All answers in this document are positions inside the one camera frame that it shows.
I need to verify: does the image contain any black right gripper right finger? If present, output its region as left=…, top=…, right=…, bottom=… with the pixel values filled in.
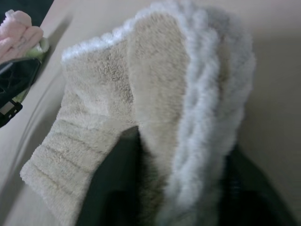
left=211, top=146, right=293, bottom=226

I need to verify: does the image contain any pink towel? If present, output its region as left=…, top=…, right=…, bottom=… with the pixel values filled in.
left=0, top=9, right=44, bottom=65

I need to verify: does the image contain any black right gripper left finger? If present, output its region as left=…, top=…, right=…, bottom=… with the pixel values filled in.
left=86, top=125, right=144, bottom=226

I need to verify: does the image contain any beige fluffy towel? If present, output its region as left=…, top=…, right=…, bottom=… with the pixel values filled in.
left=19, top=0, right=257, bottom=226

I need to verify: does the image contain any light green towel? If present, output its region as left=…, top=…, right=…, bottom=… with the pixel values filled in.
left=14, top=38, right=50, bottom=102

